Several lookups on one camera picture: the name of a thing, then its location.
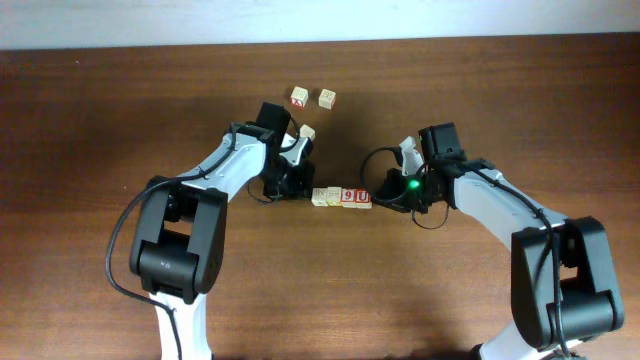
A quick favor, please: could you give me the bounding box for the wooden block blue side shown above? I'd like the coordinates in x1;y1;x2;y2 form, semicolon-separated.
311;188;328;207

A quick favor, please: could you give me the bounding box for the wooden block yellow K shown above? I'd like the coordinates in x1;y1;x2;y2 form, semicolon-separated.
326;187;342;207

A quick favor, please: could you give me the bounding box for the wooden block teal side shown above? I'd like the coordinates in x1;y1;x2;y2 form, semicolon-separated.
299;124;316;141

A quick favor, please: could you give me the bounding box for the wooden block red U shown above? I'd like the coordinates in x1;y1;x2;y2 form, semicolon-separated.
355;189;372;209

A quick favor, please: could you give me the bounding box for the wooden block red X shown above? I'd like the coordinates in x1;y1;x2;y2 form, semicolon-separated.
290;86;309;108

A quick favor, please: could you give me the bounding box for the plain wooden block top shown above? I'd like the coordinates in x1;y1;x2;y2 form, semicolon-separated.
318;89;336;110

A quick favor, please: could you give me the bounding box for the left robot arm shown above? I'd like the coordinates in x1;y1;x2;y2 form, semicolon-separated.
129;102;315;359

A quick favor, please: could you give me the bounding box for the left black cable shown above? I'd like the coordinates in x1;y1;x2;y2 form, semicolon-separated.
104;122;301;360

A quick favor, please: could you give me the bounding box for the black cable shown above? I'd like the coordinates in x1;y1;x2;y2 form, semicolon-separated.
104;122;301;360
359;146;571;359

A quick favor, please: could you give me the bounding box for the right black cable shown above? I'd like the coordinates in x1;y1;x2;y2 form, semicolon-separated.
359;146;571;359

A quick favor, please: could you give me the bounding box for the wooden block red 9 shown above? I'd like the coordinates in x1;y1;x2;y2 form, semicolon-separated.
340;188;357;208

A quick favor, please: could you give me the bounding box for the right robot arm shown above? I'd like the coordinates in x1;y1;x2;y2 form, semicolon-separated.
373;123;625;359

